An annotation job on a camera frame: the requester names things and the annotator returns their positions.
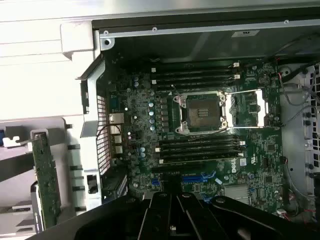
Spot long black expansion slot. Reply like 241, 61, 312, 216
150, 163, 205, 175

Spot RAM slot black clips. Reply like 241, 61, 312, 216
151, 68, 241, 78
158, 147, 245, 159
158, 136, 245, 147
152, 80, 242, 91

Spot grey open PC case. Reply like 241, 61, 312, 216
59, 17, 320, 227

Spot metal disk bay cage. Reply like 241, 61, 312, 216
279, 62, 320, 201

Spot grey parts rack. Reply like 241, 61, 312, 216
0, 116, 76, 240

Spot CPU socket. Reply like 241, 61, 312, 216
172, 89, 229, 136

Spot green motherboard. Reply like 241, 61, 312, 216
104, 57, 286, 218

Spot RAM slot white clips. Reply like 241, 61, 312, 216
154, 141, 246, 153
150, 61, 241, 73
151, 73, 242, 85
157, 152, 247, 166

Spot blue expansion slot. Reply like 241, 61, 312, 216
150, 174, 210, 187

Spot silver chipset heat sink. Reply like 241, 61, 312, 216
224, 184, 252, 206

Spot silver socket cover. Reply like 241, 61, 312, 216
222, 88, 270, 130

